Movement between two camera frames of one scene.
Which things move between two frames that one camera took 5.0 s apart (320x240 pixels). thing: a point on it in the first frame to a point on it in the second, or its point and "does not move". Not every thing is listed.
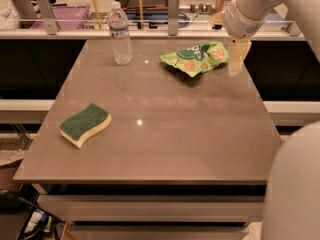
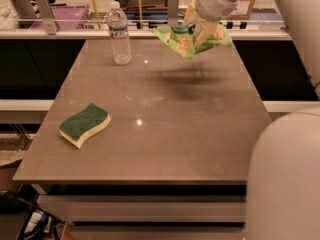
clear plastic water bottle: (120, 44) does not move
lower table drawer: (156, 230) does not move
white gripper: (240, 23) to (214, 6)
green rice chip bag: (197, 59) to (182, 38)
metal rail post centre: (173, 12) does not move
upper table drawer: (157, 208) does not move
